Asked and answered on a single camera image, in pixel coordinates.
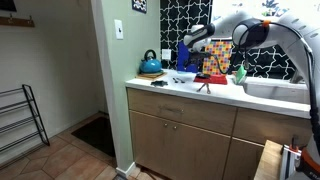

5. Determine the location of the green sponge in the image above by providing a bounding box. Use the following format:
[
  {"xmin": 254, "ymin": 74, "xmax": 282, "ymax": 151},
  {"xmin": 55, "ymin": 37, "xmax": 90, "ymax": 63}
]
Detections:
[{"xmin": 236, "ymin": 65, "xmax": 247, "ymax": 84}]

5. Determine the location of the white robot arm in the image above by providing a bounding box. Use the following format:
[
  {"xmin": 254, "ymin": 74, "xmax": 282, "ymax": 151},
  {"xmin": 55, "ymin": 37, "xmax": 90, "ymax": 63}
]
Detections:
[{"xmin": 183, "ymin": 10, "xmax": 320, "ymax": 180}]

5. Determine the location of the dark floor mat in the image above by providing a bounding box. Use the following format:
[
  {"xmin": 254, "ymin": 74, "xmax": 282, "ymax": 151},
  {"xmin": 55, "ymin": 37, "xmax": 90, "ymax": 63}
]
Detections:
[{"xmin": 72, "ymin": 117, "xmax": 115, "ymax": 157}]

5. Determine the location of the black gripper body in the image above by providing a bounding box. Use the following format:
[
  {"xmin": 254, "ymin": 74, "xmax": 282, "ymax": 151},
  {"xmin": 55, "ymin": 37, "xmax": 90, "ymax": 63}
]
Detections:
[{"xmin": 185, "ymin": 52, "xmax": 212, "ymax": 67}]

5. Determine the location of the wooden coat hook rail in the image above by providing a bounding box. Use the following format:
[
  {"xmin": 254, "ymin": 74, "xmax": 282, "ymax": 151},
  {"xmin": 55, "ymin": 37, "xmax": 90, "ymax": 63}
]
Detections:
[{"xmin": 0, "ymin": 15, "xmax": 35, "ymax": 27}]

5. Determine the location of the blue cutting board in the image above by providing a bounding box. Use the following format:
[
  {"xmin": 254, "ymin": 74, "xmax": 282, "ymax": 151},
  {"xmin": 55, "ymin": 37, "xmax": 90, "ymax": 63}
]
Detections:
[{"xmin": 177, "ymin": 42, "xmax": 198, "ymax": 73}]

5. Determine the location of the white wall outlet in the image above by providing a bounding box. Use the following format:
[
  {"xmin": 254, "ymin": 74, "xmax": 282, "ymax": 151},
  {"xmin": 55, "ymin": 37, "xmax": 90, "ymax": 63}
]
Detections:
[{"xmin": 161, "ymin": 49, "xmax": 171, "ymax": 60}]

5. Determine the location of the black round plate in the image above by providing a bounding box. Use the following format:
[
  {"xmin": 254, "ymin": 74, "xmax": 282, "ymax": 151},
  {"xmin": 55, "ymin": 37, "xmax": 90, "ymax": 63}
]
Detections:
[{"xmin": 196, "ymin": 73, "xmax": 210, "ymax": 79}]

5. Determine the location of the framed patterned tile picture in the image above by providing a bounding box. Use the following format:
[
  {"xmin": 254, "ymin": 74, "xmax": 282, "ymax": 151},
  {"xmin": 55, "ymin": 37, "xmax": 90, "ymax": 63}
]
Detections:
[{"xmin": 132, "ymin": 0, "xmax": 147, "ymax": 13}]

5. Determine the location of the red cloth mat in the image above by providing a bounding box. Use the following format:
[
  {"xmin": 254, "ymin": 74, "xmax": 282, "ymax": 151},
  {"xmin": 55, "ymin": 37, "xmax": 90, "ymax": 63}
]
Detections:
[{"xmin": 194, "ymin": 75, "xmax": 227, "ymax": 85}]

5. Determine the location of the blue tea kettle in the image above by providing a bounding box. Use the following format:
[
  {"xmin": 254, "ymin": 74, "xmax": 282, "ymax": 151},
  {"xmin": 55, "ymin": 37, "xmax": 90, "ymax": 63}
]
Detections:
[{"xmin": 139, "ymin": 49, "xmax": 162, "ymax": 74}]

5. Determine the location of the black wire shoe rack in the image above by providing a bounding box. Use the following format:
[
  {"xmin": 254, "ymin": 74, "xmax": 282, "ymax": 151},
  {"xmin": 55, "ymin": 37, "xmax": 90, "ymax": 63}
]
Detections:
[{"xmin": 0, "ymin": 84, "xmax": 50, "ymax": 152}]

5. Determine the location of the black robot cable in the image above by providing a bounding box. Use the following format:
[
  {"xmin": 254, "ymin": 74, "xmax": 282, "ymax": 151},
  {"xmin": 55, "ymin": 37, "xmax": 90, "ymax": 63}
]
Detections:
[{"xmin": 211, "ymin": 20, "xmax": 320, "ymax": 158}]

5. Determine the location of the wooden trivet board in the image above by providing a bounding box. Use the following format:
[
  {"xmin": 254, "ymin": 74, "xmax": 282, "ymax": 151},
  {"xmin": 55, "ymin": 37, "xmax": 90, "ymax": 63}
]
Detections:
[{"xmin": 136, "ymin": 72, "xmax": 167, "ymax": 81}]

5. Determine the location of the black star-shaped trivet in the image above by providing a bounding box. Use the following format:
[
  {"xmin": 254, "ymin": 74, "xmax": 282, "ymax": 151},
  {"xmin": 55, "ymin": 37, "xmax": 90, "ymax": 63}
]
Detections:
[{"xmin": 151, "ymin": 80, "xmax": 168, "ymax": 87}]

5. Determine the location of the wooden block on cart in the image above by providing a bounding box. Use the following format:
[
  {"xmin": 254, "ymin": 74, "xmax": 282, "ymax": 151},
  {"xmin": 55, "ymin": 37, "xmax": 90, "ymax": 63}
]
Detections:
[{"xmin": 254, "ymin": 140, "xmax": 282, "ymax": 180}]

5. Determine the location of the stainless steel sink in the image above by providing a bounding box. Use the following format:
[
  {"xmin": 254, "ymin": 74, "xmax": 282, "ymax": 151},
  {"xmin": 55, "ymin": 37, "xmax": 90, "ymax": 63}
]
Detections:
[{"xmin": 243, "ymin": 82, "xmax": 310, "ymax": 104}]

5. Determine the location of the wooden cabinet with drawer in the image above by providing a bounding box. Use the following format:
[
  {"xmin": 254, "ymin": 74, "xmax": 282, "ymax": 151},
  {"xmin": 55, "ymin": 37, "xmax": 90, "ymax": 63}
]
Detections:
[{"xmin": 127, "ymin": 88, "xmax": 311, "ymax": 180}]

